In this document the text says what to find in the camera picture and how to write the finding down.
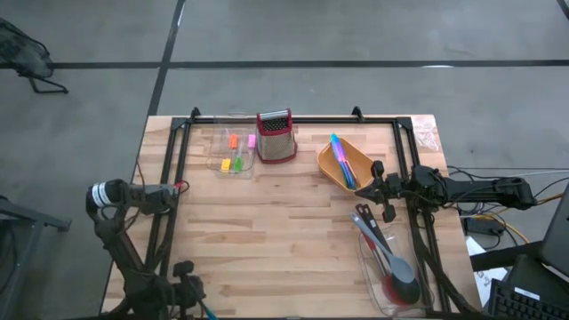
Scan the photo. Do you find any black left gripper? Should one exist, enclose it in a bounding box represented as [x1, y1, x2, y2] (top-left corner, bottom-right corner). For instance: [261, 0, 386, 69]
[171, 260, 207, 320]

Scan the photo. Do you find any orange plastic bin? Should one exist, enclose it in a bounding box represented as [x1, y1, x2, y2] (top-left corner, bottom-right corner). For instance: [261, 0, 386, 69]
[316, 136, 377, 193]

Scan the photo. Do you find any white paper sheet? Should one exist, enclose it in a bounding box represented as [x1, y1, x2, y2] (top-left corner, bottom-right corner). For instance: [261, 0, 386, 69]
[465, 235, 510, 308]

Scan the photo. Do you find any black mesh chair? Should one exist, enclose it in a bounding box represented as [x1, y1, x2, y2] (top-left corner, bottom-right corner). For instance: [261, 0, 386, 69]
[0, 16, 70, 95]

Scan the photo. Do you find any black metal table frame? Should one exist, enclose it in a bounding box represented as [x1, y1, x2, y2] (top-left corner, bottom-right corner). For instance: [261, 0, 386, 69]
[132, 106, 484, 320]

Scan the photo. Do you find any black keyboard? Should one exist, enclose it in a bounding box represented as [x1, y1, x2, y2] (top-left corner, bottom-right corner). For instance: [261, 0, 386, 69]
[486, 277, 569, 320]

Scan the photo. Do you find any dark laptop computer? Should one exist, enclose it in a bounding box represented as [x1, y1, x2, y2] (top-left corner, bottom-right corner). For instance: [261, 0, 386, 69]
[536, 182, 569, 279]

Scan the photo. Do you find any green mini spatula clear handle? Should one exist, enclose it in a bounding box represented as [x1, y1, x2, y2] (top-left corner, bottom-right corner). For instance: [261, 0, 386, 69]
[233, 132, 244, 173]

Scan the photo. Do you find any red serving spoon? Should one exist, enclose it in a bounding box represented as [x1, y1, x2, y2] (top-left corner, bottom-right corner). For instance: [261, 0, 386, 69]
[362, 235, 401, 308]

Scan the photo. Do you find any clear plastic rounded bin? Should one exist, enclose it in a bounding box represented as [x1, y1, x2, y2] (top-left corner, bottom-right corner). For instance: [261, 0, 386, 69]
[357, 221, 435, 317]

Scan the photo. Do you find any steel box grater red trim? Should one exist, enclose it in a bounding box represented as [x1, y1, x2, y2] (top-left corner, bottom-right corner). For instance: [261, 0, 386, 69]
[254, 108, 299, 165]

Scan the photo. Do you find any clear plastic handled bin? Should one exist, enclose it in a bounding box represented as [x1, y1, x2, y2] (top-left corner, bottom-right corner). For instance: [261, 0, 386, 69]
[206, 126, 259, 180]

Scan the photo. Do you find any black power brick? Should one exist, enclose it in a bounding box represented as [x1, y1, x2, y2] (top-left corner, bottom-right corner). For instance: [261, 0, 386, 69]
[463, 215, 507, 237]

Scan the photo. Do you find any clear plastic film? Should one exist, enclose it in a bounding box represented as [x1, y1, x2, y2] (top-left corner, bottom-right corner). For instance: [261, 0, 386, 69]
[412, 118, 442, 152]

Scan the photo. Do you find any pink mini spatula clear handle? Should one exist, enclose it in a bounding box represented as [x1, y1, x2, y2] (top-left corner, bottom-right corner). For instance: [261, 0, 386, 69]
[246, 133, 258, 172]

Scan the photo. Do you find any grey side table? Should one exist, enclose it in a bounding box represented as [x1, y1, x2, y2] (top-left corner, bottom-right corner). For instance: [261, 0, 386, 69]
[0, 194, 72, 320]

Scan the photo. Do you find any black desk support bar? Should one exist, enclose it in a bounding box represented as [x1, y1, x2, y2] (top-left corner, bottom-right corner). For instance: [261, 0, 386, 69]
[469, 239, 544, 273]

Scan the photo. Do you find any black slotted serving spoon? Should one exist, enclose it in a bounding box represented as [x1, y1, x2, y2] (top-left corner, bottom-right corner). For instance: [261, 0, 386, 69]
[360, 203, 392, 268]

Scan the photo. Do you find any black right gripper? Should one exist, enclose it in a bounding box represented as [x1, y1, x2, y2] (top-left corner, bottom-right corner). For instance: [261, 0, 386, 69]
[354, 159, 413, 224]

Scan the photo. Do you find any orange mini spatula clear handle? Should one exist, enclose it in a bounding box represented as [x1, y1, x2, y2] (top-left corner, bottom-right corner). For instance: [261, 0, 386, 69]
[228, 133, 240, 172]

